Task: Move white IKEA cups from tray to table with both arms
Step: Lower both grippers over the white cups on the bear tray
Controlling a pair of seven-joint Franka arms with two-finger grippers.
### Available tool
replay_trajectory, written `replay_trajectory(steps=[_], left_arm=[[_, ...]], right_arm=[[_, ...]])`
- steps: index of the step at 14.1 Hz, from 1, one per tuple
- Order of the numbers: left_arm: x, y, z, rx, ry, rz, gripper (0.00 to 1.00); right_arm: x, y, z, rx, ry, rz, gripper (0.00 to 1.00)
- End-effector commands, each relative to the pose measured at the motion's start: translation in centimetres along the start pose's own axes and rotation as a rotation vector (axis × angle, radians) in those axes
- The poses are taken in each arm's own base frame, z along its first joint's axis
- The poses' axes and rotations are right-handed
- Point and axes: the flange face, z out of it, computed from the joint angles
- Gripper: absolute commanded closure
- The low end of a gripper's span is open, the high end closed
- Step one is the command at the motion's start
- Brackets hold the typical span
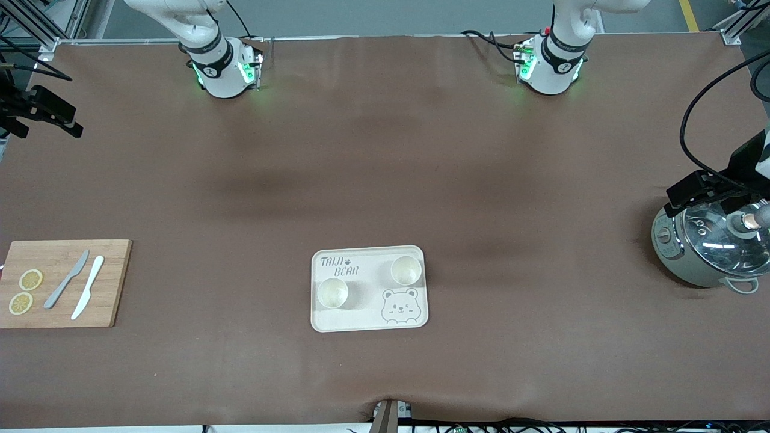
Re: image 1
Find white IKEA cup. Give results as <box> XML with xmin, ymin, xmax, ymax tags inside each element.
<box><xmin>390</xmin><ymin>256</ymin><xmax>422</xmax><ymax>286</ymax></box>
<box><xmin>317</xmin><ymin>278</ymin><xmax>350</xmax><ymax>309</ymax></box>

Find glass pot lid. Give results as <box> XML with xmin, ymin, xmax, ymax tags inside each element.
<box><xmin>682</xmin><ymin>202</ymin><xmax>770</xmax><ymax>278</ymax></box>

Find grey-green electric pot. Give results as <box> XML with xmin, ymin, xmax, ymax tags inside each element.
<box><xmin>651</xmin><ymin>200</ymin><xmax>770</xmax><ymax>295</ymax></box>

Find grey plastic knife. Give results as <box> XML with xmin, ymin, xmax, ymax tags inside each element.
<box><xmin>43</xmin><ymin>249</ymin><xmax>90</xmax><ymax>310</ymax></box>

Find white plastic knife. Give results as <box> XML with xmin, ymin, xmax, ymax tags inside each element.
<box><xmin>70</xmin><ymin>255</ymin><xmax>105</xmax><ymax>321</ymax></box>

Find bamboo cutting board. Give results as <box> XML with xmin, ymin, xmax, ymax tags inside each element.
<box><xmin>0</xmin><ymin>239</ymin><xmax>133</xmax><ymax>329</ymax></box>

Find beige bear print tray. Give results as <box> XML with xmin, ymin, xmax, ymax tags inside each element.
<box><xmin>310</xmin><ymin>245</ymin><xmax>430</xmax><ymax>333</ymax></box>

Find brown table cover mat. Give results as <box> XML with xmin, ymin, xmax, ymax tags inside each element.
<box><xmin>0</xmin><ymin>33</ymin><xmax>770</xmax><ymax>429</ymax></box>

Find aluminium frame post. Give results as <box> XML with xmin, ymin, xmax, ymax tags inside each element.
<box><xmin>0</xmin><ymin>0</ymin><xmax>92</xmax><ymax>62</ymax></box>
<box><xmin>713</xmin><ymin>0</ymin><xmax>770</xmax><ymax>46</ymax></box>

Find black base cable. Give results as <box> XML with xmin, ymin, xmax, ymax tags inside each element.
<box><xmin>225</xmin><ymin>0</ymin><xmax>269</xmax><ymax>55</ymax></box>

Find black base cables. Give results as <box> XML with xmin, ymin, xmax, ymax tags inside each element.
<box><xmin>461</xmin><ymin>29</ymin><xmax>534</xmax><ymax>66</ymax></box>

